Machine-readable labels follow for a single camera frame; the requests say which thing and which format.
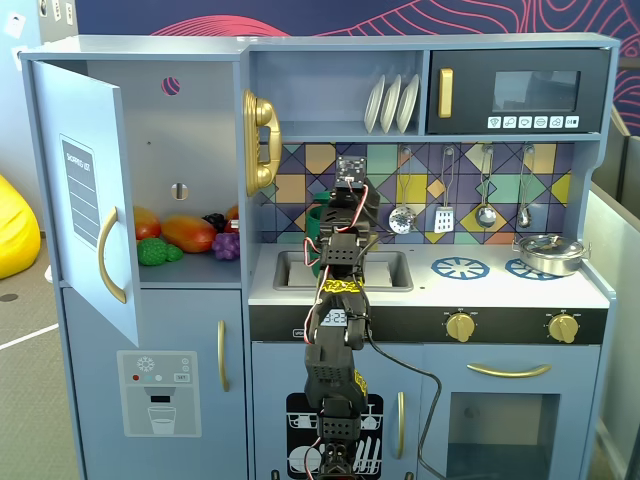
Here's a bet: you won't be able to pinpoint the gold toy telephone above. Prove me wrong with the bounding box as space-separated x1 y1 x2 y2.
242 88 284 198

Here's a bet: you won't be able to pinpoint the white toy plate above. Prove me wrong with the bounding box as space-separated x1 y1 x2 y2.
363 74 387 135
396 73 421 134
379 74 403 135

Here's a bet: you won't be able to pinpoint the yellow beanbag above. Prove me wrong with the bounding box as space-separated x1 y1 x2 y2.
0 173 42 280

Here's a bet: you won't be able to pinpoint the dishwasher rack sticker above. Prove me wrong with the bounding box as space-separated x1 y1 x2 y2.
285 392 384 479

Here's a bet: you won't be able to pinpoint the gold oven handle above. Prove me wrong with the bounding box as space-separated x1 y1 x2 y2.
466 362 553 379

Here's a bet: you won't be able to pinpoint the green printed recipient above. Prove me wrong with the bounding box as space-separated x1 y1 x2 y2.
305 204 327 277

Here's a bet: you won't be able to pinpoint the gold dishwasher handle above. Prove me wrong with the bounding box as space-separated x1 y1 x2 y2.
396 391 406 460

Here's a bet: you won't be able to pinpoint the metal skimmer spoon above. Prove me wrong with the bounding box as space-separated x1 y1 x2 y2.
388 144 419 235

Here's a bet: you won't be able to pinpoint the purple toy grapes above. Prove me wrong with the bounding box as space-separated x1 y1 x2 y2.
211 232 241 261

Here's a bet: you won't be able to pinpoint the gold stove knob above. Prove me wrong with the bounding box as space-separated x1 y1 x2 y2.
547 310 581 344
444 310 476 344

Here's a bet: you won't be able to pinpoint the blue fridge door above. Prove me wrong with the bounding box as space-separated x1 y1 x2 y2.
30 59 141 349

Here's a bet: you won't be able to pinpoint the water dispenser sticker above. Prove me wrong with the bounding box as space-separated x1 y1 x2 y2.
116 349 203 438

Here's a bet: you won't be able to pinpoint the red orange toy peach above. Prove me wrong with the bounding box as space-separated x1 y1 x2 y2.
132 205 163 241

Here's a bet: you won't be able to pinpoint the gold fridge door handle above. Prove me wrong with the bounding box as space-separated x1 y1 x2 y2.
97 205 129 305

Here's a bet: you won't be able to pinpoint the steel pot with lid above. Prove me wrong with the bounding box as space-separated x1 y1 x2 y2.
512 233 592 277

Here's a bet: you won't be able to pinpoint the gold microwave handle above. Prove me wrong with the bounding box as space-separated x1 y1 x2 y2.
438 67 455 119

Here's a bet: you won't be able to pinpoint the white wall socket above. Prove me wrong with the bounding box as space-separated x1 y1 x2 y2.
1 9 27 39

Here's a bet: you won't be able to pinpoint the small camera board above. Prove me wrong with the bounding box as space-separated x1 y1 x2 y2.
335 155 367 189

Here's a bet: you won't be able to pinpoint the blue toy kitchen unit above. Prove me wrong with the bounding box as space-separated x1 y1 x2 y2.
19 32 621 480

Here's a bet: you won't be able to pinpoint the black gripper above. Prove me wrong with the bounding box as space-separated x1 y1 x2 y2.
318 186 382 237

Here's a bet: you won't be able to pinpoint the black power cable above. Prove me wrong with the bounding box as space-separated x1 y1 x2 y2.
367 329 445 480

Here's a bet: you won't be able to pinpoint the metal slotted spatula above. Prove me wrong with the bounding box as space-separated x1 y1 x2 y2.
433 144 456 234

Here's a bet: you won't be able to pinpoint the grey toy sink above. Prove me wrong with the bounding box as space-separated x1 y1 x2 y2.
272 249 415 293

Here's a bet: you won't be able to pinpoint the black microwave door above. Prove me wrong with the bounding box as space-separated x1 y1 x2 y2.
425 48 612 135

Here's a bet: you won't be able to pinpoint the metal ladle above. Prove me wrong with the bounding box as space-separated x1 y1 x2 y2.
474 143 498 228

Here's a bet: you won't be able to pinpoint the gold freezer door handle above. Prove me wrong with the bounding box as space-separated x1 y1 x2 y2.
216 319 231 393

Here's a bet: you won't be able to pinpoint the green toy broccoli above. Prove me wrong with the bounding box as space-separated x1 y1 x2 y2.
136 237 185 267

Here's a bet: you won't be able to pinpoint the orange toy mango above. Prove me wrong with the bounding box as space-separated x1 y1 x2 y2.
160 214 218 254

